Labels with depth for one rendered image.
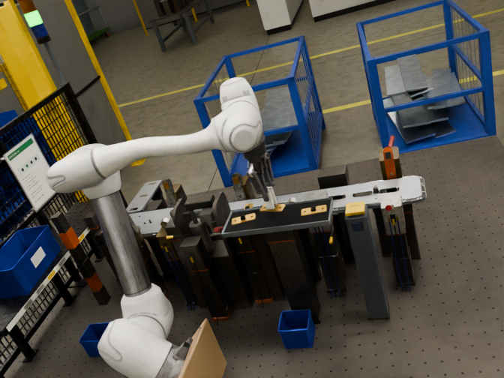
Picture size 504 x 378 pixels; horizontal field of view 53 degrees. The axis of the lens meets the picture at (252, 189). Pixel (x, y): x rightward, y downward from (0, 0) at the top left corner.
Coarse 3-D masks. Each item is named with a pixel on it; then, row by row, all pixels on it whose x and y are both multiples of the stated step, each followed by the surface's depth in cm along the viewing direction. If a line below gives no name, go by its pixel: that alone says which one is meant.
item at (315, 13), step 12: (312, 0) 910; (324, 0) 908; (336, 0) 905; (348, 0) 903; (360, 0) 900; (372, 0) 899; (384, 0) 898; (312, 12) 921; (324, 12) 918; (336, 12) 918; (348, 12) 916
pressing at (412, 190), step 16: (416, 176) 196; (304, 192) 211; (336, 192) 203; (352, 192) 200; (400, 192) 190; (416, 192) 187; (160, 208) 237; (240, 208) 215; (336, 208) 193; (368, 208) 189; (144, 224) 227
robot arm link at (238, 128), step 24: (216, 120) 136; (240, 120) 131; (120, 144) 155; (144, 144) 151; (168, 144) 144; (192, 144) 139; (216, 144) 137; (240, 144) 132; (96, 168) 154; (120, 168) 157
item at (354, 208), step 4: (348, 204) 164; (352, 204) 163; (356, 204) 162; (360, 204) 162; (364, 204) 162; (348, 208) 162; (352, 208) 161; (356, 208) 160; (360, 208) 160; (364, 208) 160; (348, 212) 160; (352, 212) 159; (356, 212) 159; (360, 212) 159
